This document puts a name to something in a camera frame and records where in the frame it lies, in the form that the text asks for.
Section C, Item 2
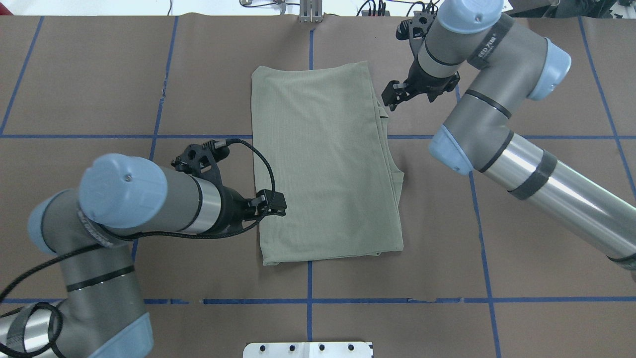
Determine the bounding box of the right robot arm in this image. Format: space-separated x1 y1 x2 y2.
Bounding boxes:
382 0 635 272

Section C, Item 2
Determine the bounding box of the aluminium frame post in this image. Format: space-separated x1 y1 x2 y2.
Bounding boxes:
298 0 324 23

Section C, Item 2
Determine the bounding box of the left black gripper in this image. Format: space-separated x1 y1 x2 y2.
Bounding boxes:
219 186 288 234

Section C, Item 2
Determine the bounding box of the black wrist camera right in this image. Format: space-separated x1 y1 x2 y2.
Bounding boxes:
395 11 436 43

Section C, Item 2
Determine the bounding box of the olive green long-sleeve shirt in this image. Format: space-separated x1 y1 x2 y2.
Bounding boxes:
251 61 404 267

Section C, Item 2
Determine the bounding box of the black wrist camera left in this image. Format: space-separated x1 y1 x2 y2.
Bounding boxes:
170 140 230 185

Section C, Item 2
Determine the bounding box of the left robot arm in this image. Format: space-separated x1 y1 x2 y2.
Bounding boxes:
1 150 287 358

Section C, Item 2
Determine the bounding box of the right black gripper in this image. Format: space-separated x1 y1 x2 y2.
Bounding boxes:
381 64 461 111

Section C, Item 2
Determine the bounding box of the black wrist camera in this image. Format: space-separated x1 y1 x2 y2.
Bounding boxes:
395 11 436 43
170 140 230 185

